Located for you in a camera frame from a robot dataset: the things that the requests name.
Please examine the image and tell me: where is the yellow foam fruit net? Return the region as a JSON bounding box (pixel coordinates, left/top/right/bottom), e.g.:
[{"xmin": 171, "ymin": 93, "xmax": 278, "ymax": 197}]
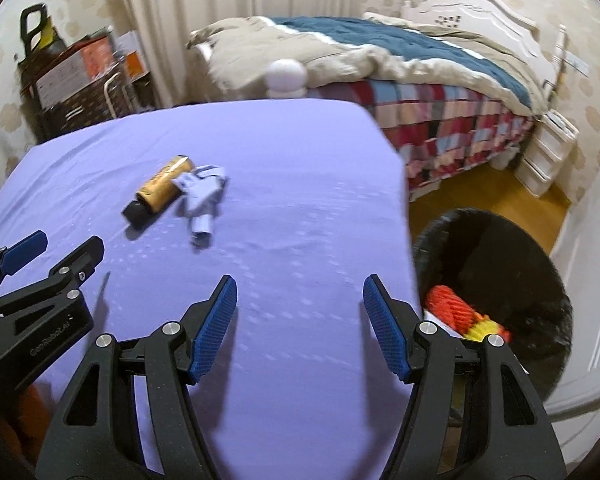
[{"xmin": 464, "ymin": 316, "xmax": 510, "ymax": 344}]

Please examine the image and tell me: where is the small white bin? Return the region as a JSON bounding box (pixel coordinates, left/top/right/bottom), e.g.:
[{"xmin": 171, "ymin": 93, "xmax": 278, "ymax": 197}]
[{"xmin": 489, "ymin": 144, "xmax": 520, "ymax": 171}]

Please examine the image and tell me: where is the cardboard box with labels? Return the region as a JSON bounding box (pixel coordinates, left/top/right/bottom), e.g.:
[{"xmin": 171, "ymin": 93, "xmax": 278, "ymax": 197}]
[{"xmin": 34, "ymin": 36, "xmax": 114, "ymax": 110}]

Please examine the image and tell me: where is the plaid bed sheet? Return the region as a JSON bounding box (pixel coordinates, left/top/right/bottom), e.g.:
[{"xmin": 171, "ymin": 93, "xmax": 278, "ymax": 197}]
[{"xmin": 308, "ymin": 79, "xmax": 532, "ymax": 194}]

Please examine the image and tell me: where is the yellow tube black cap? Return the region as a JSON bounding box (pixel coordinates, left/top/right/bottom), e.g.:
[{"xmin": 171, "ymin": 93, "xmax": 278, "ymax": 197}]
[{"xmin": 122, "ymin": 155, "xmax": 195, "ymax": 230}]

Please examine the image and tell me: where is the white wall socket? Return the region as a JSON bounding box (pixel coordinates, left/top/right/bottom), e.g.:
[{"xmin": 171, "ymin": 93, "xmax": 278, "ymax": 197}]
[{"xmin": 564, "ymin": 51, "xmax": 590, "ymax": 78}]

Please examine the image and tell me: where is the purple table cloth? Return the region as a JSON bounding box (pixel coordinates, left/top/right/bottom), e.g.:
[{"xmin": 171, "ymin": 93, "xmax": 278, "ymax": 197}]
[{"xmin": 0, "ymin": 99, "xmax": 417, "ymax": 479}]

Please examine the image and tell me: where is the white orange small box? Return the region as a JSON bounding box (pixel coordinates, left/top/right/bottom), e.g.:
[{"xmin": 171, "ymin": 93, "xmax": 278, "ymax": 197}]
[{"xmin": 116, "ymin": 30, "xmax": 150, "ymax": 82}]

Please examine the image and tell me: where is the white plastic drawer unit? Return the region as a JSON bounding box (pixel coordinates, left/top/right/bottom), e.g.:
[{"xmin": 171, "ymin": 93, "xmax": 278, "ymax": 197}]
[{"xmin": 515, "ymin": 110, "xmax": 579, "ymax": 198}]

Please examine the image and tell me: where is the purple paper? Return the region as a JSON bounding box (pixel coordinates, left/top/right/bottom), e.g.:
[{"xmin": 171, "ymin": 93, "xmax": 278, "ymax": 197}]
[{"xmin": 172, "ymin": 165, "xmax": 228, "ymax": 248}]

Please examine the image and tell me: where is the red foam fruit net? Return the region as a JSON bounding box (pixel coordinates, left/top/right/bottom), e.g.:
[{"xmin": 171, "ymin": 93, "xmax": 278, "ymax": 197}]
[{"xmin": 426, "ymin": 285, "xmax": 483, "ymax": 335}]

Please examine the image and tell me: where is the white wardrobe door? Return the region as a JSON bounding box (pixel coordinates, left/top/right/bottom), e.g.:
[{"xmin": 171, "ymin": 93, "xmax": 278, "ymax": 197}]
[{"xmin": 545, "ymin": 171, "xmax": 600, "ymax": 420}]

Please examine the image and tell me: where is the black lined trash bin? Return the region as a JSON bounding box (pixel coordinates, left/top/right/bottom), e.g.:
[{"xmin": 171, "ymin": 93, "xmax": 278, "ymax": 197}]
[{"xmin": 412, "ymin": 208, "xmax": 573, "ymax": 400}]

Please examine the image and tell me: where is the blue beige quilt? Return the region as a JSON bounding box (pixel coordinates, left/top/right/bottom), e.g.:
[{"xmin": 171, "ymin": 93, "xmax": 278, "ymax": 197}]
[{"xmin": 187, "ymin": 12, "xmax": 548, "ymax": 116}]

